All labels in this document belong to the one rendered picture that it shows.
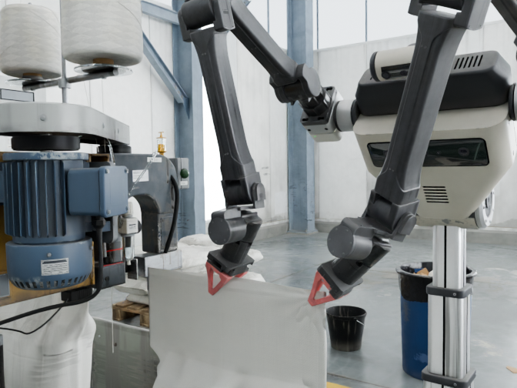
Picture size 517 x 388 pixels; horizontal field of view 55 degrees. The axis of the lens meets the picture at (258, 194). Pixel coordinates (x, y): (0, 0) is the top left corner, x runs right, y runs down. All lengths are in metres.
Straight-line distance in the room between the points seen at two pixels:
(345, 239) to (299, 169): 9.03
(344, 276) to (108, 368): 1.27
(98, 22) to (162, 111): 6.14
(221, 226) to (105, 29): 0.45
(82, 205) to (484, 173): 0.93
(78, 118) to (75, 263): 0.26
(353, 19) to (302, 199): 3.54
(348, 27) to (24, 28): 9.00
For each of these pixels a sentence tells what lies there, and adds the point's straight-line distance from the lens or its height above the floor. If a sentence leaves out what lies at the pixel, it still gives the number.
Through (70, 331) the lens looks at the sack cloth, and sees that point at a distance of 1.56.
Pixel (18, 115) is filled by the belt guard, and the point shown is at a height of 1.39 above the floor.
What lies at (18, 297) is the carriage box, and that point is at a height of 1.04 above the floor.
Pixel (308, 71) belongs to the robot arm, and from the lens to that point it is 1.32.
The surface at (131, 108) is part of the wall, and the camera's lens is 6.79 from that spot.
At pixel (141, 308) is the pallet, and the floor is 0.12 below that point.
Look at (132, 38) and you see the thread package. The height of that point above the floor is 1.56.
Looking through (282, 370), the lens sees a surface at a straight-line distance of 1.11.
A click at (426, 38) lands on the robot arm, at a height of 1.49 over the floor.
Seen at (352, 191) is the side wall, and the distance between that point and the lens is 9.67.
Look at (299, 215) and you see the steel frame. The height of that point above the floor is 0.35.
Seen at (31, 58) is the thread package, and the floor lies 1.55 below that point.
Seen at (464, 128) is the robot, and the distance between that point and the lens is 1.26.
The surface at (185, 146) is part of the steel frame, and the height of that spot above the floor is 1.62.
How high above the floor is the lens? 1.30
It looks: 3 degrees down
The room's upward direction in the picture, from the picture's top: 1 degrees counter-clockwise
